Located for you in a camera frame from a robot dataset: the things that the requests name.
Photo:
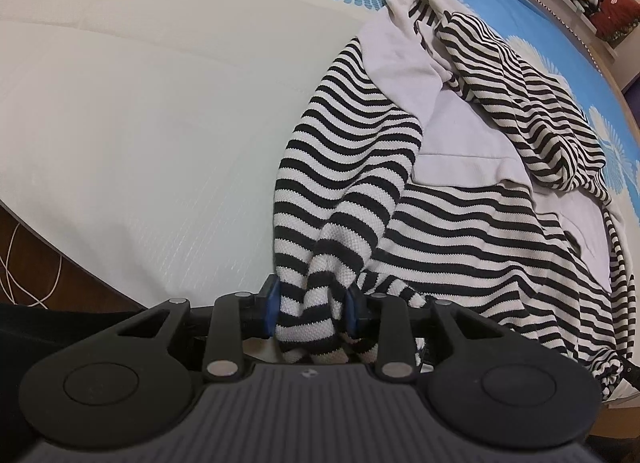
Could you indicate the dark red cushion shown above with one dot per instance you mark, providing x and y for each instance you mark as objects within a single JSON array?
[{"x": 617, "y": 13}]

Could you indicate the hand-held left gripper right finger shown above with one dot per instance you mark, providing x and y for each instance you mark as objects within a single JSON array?
[{"x": 351, "y": 312}]

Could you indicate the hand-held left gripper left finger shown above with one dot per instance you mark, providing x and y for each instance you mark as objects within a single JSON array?
[{"x": 272, "y": 305}]

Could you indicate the striped and white hooded top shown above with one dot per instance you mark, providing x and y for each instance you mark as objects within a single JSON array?
[{"x": 450, "y": 243}]

